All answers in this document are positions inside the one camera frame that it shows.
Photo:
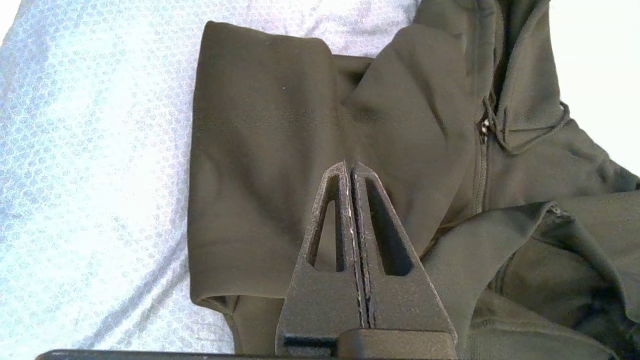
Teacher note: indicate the black zip hoodie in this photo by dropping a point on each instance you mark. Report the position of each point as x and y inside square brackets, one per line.
[270, 150]

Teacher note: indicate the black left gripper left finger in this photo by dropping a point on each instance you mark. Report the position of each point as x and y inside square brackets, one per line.
[322, 305]

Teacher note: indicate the blue bed sheet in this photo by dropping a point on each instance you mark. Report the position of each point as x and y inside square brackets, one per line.
[90, 175]

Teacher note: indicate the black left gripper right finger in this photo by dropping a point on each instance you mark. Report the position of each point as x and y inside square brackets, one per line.
[405, 305]

